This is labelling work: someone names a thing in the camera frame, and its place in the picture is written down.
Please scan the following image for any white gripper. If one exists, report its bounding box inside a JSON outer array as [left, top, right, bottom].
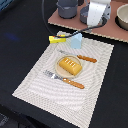
[[87, 0, 111, 26]]

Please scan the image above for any light blue milk carton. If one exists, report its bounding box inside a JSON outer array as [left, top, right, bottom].
[[71, 33, 82, 49]]

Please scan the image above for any yellow butter box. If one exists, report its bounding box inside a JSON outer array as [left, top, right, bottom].
[[49, 35, 66, 43]]

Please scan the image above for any orange bread loaf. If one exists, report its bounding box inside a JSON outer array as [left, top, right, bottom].
[[59, 57, 82, 75]]

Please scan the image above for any dark grey pan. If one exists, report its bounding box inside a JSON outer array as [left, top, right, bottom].
[[80, 5, 106, 26]]

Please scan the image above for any pink tray mat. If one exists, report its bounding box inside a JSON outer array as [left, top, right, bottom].
[[48, 0, 128, 42]]

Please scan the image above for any beige bowl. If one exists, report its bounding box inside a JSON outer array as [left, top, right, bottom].
[[117, 4, 128, 31]]

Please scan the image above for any dark grey pot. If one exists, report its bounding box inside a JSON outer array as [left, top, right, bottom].
[[56, 0, 78, 19]]

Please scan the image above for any round wooden plate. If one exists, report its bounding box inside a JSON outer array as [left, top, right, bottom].
[[55, 55, 82, 78]]

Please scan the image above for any beige woven placemat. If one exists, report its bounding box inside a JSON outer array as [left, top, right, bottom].
[[13, 38, 113, 128]]

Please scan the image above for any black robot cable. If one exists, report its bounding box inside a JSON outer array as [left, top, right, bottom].
[[41, 0, 105, 39]]

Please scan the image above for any knife with wooden handle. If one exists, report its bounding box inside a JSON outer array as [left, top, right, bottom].
[[58, 50, 97, 63]]

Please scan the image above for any fork with wooden handle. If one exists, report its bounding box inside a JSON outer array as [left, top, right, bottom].
[[43, 70, 85, 89]]

